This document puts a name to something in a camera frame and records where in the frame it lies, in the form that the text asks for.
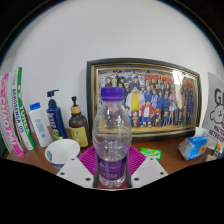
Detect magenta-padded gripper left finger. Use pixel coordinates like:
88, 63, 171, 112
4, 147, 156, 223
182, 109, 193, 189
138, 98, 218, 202
56, 146, 100, 190

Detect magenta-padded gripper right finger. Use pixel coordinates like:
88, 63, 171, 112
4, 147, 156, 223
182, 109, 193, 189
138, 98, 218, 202
124, 146, 169, 190

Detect clear purple-capped water bottle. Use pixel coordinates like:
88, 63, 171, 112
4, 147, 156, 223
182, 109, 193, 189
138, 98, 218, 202
91, 86, 133, 190

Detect green packet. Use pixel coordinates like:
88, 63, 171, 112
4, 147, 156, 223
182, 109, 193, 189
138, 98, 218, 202
139, 147, 163, 162

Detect blue white paper cup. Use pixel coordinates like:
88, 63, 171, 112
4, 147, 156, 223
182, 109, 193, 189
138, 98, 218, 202
44, 138, 82, 171

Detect brown yellow-label pump bottle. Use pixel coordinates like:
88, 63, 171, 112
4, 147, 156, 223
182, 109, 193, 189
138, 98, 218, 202
68, 95, 90, 148

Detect dark blue pump bottle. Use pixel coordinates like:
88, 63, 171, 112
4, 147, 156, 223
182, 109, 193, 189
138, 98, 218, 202
45, 89, 68, 141

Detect white blue-capped bottle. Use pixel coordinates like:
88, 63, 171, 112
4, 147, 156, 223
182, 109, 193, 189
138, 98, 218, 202
28, 101, 54, 148

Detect small brown box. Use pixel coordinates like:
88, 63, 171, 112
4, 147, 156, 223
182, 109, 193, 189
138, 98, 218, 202
203, 141, 224, 163

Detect framed group picture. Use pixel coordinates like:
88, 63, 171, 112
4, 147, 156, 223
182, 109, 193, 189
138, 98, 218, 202
86, 58, 202, 143

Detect white paper gift bag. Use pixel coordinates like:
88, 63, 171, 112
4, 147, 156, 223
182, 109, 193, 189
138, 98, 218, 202
201, 71, 224, 144

